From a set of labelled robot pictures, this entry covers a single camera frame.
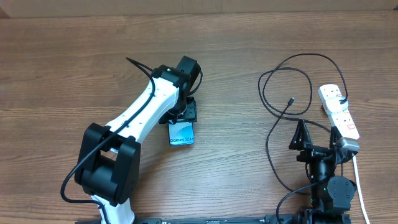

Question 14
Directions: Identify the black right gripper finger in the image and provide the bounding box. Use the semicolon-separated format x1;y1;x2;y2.
289;119;312;150
329;126;342;148

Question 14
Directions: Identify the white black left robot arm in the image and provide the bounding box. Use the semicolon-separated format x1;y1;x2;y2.
66;56;203;223

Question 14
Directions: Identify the black USB charging cable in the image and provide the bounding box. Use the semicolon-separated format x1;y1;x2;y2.
257;53;349;195

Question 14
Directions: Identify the Samsung Galaxy smartphone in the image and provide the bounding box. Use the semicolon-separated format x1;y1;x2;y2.
169;122;195;146

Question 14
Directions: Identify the white USB charger plug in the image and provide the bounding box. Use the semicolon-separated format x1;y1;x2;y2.
323;96;349;114

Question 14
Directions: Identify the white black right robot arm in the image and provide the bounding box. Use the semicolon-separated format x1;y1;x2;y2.
289;119;359;224

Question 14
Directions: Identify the white power strip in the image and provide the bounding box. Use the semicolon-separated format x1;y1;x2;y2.
318;84;359;140

